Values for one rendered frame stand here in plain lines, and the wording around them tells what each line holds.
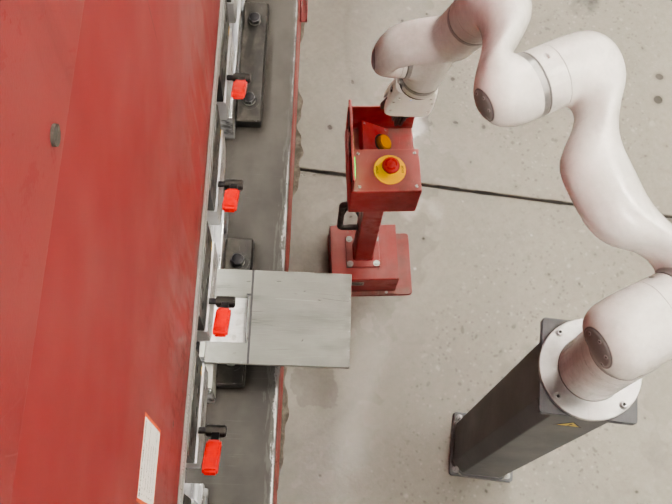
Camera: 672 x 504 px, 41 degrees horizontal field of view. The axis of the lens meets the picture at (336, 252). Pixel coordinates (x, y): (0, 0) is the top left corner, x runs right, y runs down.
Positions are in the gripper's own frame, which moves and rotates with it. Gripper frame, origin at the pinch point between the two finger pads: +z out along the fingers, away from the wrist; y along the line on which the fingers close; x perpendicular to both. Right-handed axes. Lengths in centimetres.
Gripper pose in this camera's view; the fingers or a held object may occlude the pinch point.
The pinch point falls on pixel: (399, 116)
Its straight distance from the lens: 202.8
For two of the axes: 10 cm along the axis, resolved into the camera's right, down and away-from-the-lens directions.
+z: -1.8, 3.1, 9.3
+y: 9.8, 0.1, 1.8
